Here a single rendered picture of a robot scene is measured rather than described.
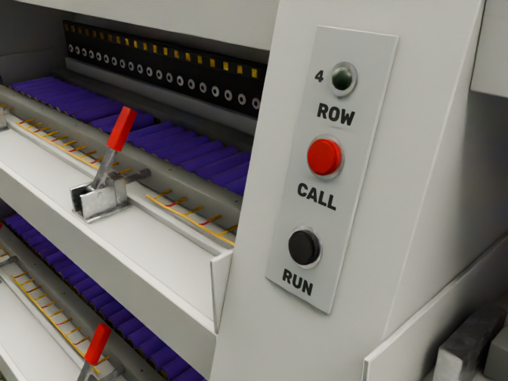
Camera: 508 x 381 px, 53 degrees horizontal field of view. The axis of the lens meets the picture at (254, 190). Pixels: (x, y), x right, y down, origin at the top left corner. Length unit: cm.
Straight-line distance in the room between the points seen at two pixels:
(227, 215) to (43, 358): 30
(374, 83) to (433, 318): 11
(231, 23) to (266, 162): 8
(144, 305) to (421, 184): 22
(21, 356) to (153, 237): 27
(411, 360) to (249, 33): 18
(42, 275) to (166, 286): 36
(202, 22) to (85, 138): 27
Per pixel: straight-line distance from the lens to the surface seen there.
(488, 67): 21
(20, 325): 66
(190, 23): 32
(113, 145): 42
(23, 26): 84
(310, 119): 23
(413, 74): 21
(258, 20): 27
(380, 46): 21
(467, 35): 20
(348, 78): 22
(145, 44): 63
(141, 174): 44
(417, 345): 26
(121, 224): 41
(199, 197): 40
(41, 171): 53
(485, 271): 30
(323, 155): 22
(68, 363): 59
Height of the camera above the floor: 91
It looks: 16 degrees down
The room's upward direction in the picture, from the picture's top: 11 degrees clockwise
